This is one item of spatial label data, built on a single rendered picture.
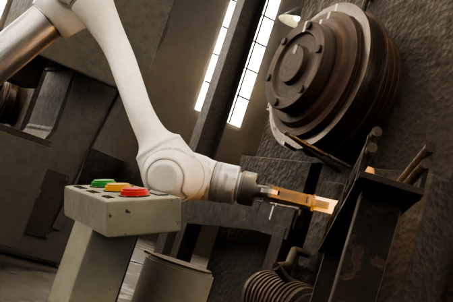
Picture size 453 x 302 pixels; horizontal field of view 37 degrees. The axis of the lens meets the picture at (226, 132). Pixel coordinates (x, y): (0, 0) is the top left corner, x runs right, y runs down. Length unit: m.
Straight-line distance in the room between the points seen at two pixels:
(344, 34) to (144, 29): 2.82
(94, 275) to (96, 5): 0.75
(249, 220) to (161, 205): 1.13
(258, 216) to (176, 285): 0.96
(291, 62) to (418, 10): 0.39
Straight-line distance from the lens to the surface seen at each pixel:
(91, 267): 1.01
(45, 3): 1.75
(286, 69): 2.01
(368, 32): 1.92
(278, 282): 1.61
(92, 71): 4.45
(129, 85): 1.44
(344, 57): 1.90
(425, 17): 2.02
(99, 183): 1.11
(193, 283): 1.10
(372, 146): 0.78
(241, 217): 2.11
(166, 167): 1.29
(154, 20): 4.67
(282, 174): 2.18
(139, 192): 0.97
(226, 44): 9.23
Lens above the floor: 0.59
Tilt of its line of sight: 8 degrees up
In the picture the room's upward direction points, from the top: 18 degrees clockwise
